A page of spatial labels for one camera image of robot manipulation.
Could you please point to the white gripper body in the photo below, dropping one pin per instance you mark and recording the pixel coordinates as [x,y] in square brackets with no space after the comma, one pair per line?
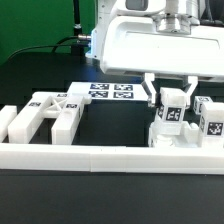
[133,46]

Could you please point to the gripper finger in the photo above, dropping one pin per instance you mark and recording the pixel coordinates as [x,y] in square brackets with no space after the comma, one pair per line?
[189,83]
[149,88]

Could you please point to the white chair seat part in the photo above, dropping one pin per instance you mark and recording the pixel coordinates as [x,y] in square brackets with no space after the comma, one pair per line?
[184,135]

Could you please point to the white tagged cube right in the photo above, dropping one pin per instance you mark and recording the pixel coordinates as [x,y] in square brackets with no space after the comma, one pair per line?
[198,101]

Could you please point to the white tag base sheet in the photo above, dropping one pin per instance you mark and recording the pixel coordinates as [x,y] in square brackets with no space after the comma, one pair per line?
[110,91]

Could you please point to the black vertical pole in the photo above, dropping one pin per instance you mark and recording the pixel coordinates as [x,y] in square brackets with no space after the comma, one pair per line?
[77,49]

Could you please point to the white left fence bar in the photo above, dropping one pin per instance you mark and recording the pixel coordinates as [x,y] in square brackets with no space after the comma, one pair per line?
[7,114]

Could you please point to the white fence bar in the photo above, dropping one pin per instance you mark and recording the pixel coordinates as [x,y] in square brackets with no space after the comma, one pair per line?
[7,114]
[111,159]

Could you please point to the white front fence bar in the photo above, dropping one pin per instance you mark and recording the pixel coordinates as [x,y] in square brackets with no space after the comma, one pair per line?
[111,159]

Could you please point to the white chair back frame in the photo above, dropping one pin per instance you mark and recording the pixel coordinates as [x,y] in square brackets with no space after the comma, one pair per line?
[65,108]

